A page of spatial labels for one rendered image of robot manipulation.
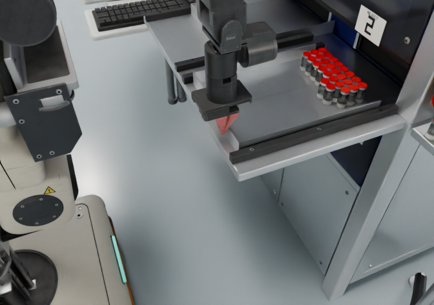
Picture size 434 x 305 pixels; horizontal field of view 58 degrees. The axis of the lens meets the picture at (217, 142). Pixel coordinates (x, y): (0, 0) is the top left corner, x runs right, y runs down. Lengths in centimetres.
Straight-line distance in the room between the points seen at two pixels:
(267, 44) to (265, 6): 63
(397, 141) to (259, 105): 32
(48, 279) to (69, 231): 17
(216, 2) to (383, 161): 62
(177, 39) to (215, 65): 48
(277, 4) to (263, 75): 40
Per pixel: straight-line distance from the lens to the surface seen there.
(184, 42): 113
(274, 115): 88
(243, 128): 84
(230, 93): 72
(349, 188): 120
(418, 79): 90
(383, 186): 108
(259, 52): 70
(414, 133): 94
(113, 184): 194
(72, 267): 140
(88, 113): 236
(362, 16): 99
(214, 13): 61
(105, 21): 140
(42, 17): 53
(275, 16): 127
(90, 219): 149
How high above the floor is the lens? 145
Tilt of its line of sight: 44 degrees down
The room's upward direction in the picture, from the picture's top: straight up
